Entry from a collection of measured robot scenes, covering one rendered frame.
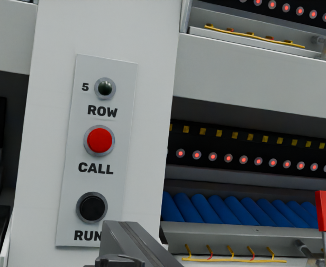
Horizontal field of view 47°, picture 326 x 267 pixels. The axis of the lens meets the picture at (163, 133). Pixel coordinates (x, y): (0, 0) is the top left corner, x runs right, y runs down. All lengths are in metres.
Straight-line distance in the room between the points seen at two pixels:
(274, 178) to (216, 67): 0.24
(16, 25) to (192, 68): 0.12
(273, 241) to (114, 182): 0.19
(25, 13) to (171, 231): 0.21
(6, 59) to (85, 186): 0.10
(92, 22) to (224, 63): 0.10
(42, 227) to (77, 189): 0.03
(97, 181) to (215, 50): 0.12
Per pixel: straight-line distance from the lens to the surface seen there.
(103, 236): 0.16
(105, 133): 0.24
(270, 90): 0.30
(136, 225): 0.16
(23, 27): 0.26
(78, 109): 0.25
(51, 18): 0.26
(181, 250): 0.35
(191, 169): 0.44
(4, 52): 0.26
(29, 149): 0.25
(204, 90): 0.28
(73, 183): 0.25
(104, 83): 0.25
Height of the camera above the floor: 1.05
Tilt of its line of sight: 3 degrees up
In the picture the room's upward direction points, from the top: 6 degrees clockwise
